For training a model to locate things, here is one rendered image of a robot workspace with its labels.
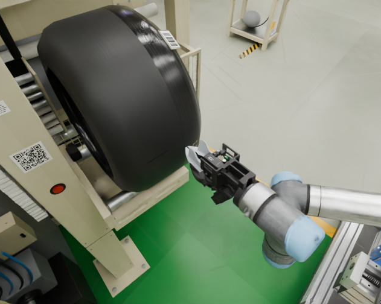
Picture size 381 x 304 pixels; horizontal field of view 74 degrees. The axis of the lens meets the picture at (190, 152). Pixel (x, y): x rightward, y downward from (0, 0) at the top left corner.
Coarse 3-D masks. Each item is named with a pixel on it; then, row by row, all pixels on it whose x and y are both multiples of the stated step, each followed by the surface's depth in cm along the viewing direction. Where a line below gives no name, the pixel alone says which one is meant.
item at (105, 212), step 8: (64, 144) 103; (64, 152) 100; (72, 168) 95; (80, 168) 96; (80, 176) 93; (88, 184) 91; (88, 192) 89; (96, 192) 89; (96, 200) 87; (104, 208) 85; (104, 216) 84; (112, 224) 89
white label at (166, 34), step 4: (160, 32) 64; (164, 32) 65; (168, 32) 66; (164, 36) 64; (168, 36) 65; (172, 36) 66; (168, 40) 64; (172, 40) 65; (168, 44) 64; (172, 44) 65; (176, 44) 66; (172, 48) 64; (176, 48) 65; (180, 48) 66
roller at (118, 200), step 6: (120, 192) 92; (126, 192) 92; (132, 192) 93; (138, 192) 94; (114, 198) 90; (120, 198) 91; (126, 198) 92; (108, 204) 89; (114, 204) 90; (120, 204) 91; (114, 210) 91
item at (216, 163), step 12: (204, 156) 56; (216, 156) 57; (228, 156) 56; (204, 168) 57; (216, 168) 54; (228, 168) 54; (240, 168) 54; (216, 180) 54; (228, 180) 55; (240, 180) 50; (252, 180) 52; (240, 192) 51
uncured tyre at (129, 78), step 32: (64, 32) 59; (96, 32) 59; (128, 32) 61; (64, 64) 57; (96, 64) 56; (128, 64) 58; (160, 64) 61; (64, 96) 90; (96, 96) 56; (128, 96) 57; (160, 96) 61; (192, 96) 67; (96, 128) 59; (128, 128) 58; (160, 128) 63; (192, 128) 70; (96, 160) 94; (128, 160) 63; (160, 160) 68
